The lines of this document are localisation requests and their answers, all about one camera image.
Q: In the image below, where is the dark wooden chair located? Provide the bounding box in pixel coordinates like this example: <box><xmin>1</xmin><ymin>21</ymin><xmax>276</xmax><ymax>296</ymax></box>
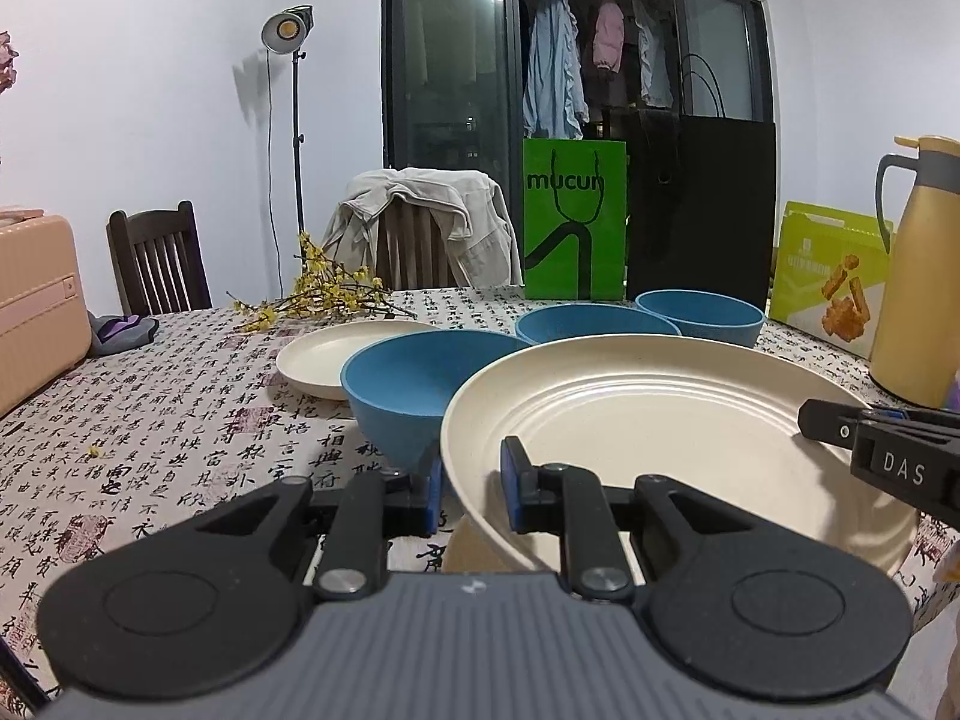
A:
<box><xmin>106</xmin><ymin>201</ymin><xmax>213</xmax><ymax>316</ymax></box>
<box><xmin>375</xmin><ymin>199</ymin><xmax>458</xmax><ymax>292</ymax></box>

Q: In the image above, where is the pink hanging garment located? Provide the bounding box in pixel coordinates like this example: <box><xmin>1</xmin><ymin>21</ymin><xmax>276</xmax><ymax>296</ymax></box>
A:
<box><xmin>592</xmin><ymin>2</ymin><xmax>626</xmax><ymax>76</ymax></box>

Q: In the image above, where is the dark framed sliding door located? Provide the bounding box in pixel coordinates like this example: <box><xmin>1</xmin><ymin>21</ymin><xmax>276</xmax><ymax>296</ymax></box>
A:
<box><xmin>382</xmin><ymin>0</ymin><xmax>773</xmax><ymax>293</ymax></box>

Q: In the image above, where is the cream plate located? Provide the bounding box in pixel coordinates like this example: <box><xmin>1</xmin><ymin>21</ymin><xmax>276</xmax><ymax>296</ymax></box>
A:
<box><xmin>441</xmin><ymin>335</ymin><xmax>922</xmax><ymax>575</ymax></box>
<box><xmin>442</xmin><ymin>514</ymin><xmax>526</xmax><ymax>575</ymax></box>
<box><xmin>276</xmin><ymin>322</ymin><xmax>443</xmax><ymax>400</ymax></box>

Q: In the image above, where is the beige jacket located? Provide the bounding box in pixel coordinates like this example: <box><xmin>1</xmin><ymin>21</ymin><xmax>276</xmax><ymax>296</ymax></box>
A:
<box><xmin>322</xmin><ymin>167</ymin><xmax>524</xmax><ymax>290</ymax></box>

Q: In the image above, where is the black paper bag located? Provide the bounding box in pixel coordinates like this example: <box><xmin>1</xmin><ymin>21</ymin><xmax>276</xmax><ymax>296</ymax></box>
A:
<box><xmin>625</xmin><ymin>52</ymin><xmax>777</xmax><ymax>316</ymax></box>

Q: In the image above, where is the large blue bowl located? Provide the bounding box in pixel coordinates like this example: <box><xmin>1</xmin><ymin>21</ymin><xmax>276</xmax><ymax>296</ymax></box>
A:
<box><xmin>341</xmin><ymin>330</ymin><xmax>533</xmax><ymax>473</ymax></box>

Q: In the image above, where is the light blue hanging shirt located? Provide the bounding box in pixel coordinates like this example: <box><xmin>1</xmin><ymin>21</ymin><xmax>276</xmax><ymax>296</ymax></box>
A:
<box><xmin>523</xmin><ymin>0</ymin><xmax>587</xmax><ymax>140</ymax></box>

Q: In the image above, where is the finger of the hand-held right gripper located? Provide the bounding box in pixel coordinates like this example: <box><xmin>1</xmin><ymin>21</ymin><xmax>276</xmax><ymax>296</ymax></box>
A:
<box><xmin>797</xmin><ymin>397</ymin><xmax>872</xmax><ymax>456</ymax></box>
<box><xmin>866</xmin><ymin>406</ymin><xmax>960</xmax><ymax>428</ymax></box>

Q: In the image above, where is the light green snack box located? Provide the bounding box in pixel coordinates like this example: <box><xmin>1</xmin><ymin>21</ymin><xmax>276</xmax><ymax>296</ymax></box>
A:
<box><xmin>771</xmin><ymin>201</ymin><xmax>895</xmax><ymax>361</ymax></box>

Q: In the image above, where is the green paper bag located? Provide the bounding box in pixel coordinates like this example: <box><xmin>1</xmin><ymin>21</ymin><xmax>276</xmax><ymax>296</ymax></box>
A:
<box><xmin>523</xmin><ymin>137</ymin><xmax>627</xmax><ymax>301</ymax></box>

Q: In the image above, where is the peach hard-shell case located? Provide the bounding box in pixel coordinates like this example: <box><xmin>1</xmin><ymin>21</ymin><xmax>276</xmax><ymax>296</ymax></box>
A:
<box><xmin>0</xmin><ymin>214</ymin><xmax>92</xmax><ymax>417</ymax></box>

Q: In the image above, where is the small blue bowl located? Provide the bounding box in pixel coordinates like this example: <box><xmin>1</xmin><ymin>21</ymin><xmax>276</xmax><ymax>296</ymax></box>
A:
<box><xmin>635</xmin><ymin>289</ymin><xmax>766</xmax><ymax>350</ymax></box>

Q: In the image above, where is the studio light on stand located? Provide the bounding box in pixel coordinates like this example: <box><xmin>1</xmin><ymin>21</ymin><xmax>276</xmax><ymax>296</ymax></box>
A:
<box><xmin>261</xmin><ymin>5</ymin><xmax>316</xmax><ymax>241</ymax></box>

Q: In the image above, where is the medium blue bowl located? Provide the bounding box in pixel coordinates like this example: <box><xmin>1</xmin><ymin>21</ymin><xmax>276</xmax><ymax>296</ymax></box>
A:
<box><xmin>515</xmin><ymin>304</ymin><xmax>682</xmax><ymax>350</ymax></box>

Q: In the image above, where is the yellow flower branch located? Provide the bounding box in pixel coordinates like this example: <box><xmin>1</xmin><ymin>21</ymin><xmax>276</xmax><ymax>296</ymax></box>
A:
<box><xmin>227</xmin><ymin>232</ymin><xmax>417</xmax><ymax>332</ymax></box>

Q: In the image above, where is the grey purple cloth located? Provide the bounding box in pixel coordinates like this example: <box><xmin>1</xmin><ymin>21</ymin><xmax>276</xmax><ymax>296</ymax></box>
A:
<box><xmin>88</xmin><ymin>311</ymin><xmax>160</xmax><ymax>356</ymax></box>

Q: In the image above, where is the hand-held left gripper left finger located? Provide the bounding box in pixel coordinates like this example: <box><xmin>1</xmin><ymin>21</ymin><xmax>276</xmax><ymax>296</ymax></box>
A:
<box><xmin>187</xmin><ymin>448</ymin><xmax>445</xmax><ymax>602</ymax></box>

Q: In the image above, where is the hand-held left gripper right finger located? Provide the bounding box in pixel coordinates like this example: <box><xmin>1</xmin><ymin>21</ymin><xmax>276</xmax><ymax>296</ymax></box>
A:
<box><xmin>501</xmin><ymin>435</ymin><xmax>751</xmax><ymax>601</ymax></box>

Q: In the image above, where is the white hanging shirt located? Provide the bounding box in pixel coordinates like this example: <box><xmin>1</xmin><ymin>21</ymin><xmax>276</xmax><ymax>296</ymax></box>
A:
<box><xmin>632</xmin><ymin>0</ymin><xmax>676</xmax><ymax>110</ymax></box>

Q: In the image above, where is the cream thermos jug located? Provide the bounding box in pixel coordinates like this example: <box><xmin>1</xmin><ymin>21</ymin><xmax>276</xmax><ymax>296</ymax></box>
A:
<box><xmin>870</xmin><ymin>136</ymin><xmax>960</xmax><ymax>410</ymax></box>

